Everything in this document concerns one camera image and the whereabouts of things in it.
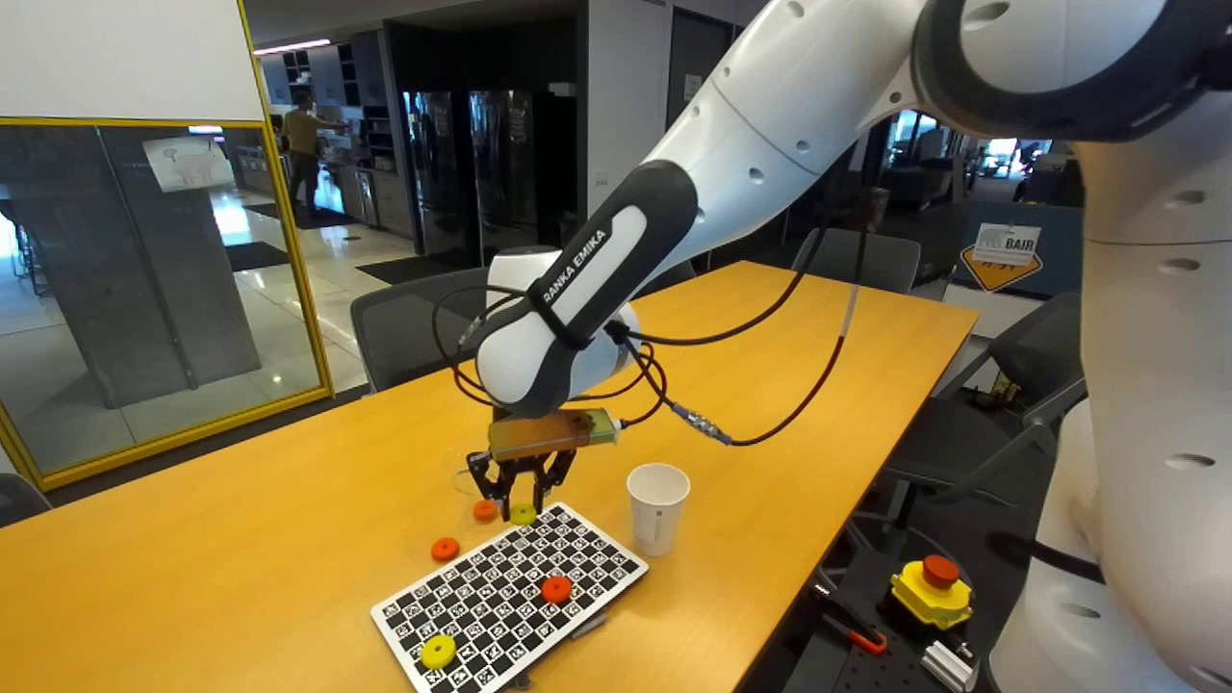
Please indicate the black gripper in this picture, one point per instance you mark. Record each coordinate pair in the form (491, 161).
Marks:
(544, 470)

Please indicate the round yellow block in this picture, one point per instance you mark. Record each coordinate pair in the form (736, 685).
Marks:
(523, 513)
(437, 651)

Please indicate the round orange block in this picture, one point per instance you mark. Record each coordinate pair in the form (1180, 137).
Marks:
(445, 550)
(485, 511)
(558, 590)

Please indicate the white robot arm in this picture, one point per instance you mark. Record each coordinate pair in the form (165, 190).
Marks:
(1133, 586)

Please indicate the clear plastic cup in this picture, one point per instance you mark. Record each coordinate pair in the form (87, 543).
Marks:
(485, 486)

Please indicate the white paper cup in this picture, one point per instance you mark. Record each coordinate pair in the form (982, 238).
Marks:
(659, 493)

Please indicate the checkered marker board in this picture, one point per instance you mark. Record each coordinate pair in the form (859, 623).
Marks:
(491, 601)

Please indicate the grey office chair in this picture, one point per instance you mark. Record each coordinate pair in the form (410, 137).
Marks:
(855, 255)
(417, 327)

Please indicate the yellow emergency stop button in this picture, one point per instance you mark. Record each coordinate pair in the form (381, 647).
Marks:
(932, 590)

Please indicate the yellow warning sign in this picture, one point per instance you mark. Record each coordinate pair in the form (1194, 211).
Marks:
(1004, 255)

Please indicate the orange handled tool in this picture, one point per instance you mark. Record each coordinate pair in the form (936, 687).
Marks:
(855, 636)

